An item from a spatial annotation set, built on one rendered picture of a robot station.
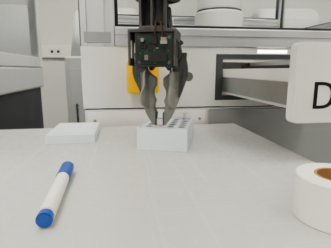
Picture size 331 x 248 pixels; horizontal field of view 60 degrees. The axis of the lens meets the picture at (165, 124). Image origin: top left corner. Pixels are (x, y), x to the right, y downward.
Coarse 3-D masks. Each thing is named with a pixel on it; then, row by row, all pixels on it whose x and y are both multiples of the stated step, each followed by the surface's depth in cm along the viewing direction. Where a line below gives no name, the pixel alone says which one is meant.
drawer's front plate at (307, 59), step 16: (304, 48) 38; (320, 48) 38; (304, 64) 38; (320, 64) 39; (288, 80) 40; (304, 80) 39; (320, 80) 39; (288, 96) 40; (304, 96) 39; (320, 96) 40; (288, 112) 40; (304, 112) 40; (320, 112) 40
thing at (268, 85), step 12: (228, 72) 68; (240, 72) 61; (252, 72) 56; (264, 72) 51; (276, 72) 47; (288, 72) 43; (228, 84) 68; (240, 84) 61; (252, 84) 55; (264, 84) 50; (276, 84) 46; (240, 96) 61; (252, 96) 55; (264, 96) 51; (276, 96) 46
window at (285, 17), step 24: (120, 0) 67; (192, 0) 69; (216, 0) 70; (240, 0) 71; (264, 0) 71; (288, 0) 72; (312, 0) 73; (192, 24) 70; (216, 24) 71; (240, 24) 72; (264, 24) 72; (288, 24) 73; (312, 24) 74
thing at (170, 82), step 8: (176, 72) 47; (168, 80) 48; (176, 80) 47; (168, 88) 48; (176, 88) 48; (168, 96) 44; (176, 96) 48; (168, 104) 44; (176, 104) 48; (168, 112) 49; (168, 120) 49
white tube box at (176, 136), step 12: (180, 120) 56; (192, 120) 55; (144, 132) 47; (156, 132) 47; (168, 132) 46; (180, 132) 46; (192, 132) 56; (144, 144) 47; (156, 144) 47; (168, 144) 47; (180, 144) 46
